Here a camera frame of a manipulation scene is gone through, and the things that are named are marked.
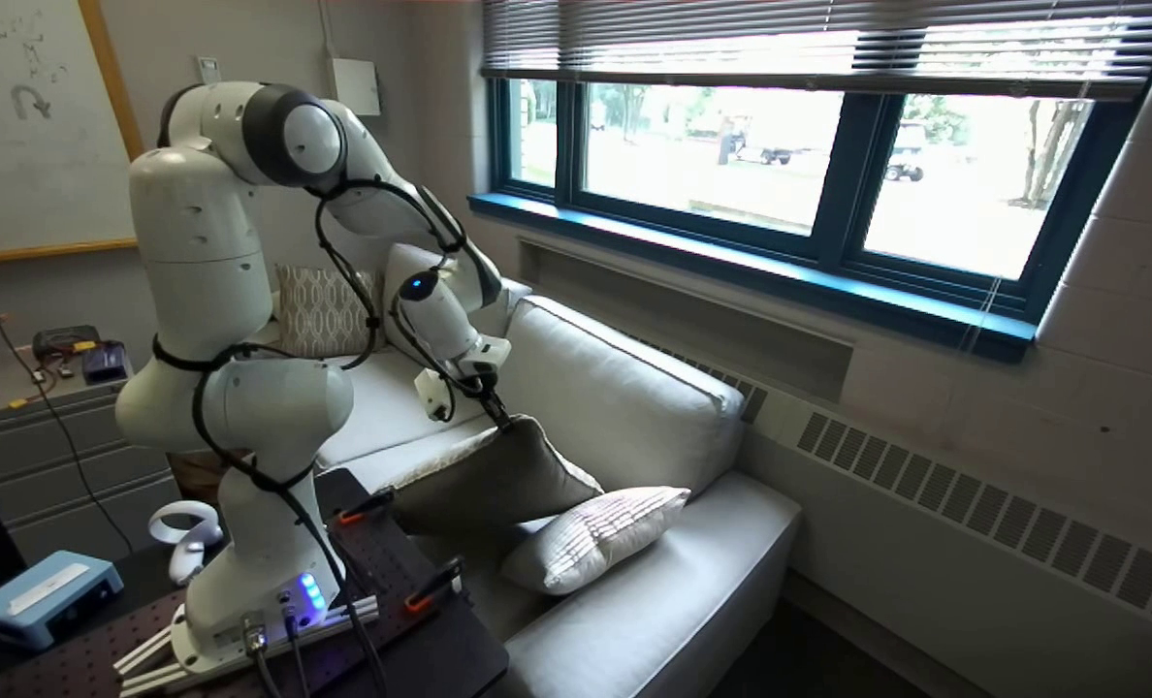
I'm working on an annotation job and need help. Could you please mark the dark brown box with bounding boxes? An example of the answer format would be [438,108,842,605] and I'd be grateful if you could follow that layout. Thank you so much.
[30,322,104,363]

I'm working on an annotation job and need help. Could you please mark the light gray couch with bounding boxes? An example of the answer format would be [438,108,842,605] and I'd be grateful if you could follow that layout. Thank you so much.
[230,239,804,698]

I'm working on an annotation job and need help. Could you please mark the blue-framed wide window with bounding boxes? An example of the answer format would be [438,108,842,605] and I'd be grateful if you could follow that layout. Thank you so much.
[464,71,1138,350]

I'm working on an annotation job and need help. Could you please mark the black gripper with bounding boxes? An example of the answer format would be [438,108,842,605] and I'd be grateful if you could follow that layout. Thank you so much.
[449,356,518,433]

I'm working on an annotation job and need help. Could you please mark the white wall box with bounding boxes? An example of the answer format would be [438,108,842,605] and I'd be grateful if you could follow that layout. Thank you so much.
[328,50,382,123]

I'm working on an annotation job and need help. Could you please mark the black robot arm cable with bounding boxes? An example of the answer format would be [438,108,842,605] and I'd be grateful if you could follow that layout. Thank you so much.
[147,172,509,698]

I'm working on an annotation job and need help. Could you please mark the white VR controller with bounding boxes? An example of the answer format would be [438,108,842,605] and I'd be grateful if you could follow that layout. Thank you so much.
[143,495,230,588]

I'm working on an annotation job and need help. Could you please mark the gray drawer cabinet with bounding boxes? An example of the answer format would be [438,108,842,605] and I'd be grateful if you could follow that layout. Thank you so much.
[0,363,182,566]

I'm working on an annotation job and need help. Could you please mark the wall radiator grille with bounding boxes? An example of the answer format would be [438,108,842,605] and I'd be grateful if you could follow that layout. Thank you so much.
[792,406,1152,633]

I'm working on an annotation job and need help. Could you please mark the blue electronics box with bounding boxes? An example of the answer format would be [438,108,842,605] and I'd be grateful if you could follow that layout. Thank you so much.
[0,545,129,652]

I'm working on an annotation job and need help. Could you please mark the dark flat device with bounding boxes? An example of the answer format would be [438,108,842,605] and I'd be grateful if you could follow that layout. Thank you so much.
[77,342,133,386]

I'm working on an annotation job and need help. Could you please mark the black robot table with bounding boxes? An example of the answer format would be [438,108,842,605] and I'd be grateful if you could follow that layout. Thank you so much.
[0,456,513,698]

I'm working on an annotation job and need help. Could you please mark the orange-black clamp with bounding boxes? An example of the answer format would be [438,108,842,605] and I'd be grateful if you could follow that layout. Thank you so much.
[334,484,404,530]
[398,553,470,618]

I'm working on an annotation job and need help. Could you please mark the diamond-patterned gray pillow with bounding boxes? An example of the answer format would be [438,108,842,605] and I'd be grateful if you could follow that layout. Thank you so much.
[268,262,382,359]

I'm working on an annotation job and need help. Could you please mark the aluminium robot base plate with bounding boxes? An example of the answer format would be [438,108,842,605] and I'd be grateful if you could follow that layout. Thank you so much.
[107,588,382,698]

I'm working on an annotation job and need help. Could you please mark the dark window blinds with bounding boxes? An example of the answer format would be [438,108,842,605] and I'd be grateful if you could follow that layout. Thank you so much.
[475,0,1152,108]

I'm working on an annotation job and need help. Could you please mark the small cream pillow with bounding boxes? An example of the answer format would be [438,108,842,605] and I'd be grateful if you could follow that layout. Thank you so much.
[497,481,694,601]

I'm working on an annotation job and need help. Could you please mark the thin black hanging cable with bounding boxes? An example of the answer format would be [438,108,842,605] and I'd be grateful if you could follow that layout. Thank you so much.
[0,236,134,559]

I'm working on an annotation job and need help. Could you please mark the large octagon-patterned pillow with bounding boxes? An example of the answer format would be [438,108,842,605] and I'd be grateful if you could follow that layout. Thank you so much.
[389,409,608,544]

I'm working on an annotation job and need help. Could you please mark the wood-framed whiteboard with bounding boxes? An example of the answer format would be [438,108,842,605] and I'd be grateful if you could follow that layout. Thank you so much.
[0,0,174,267]

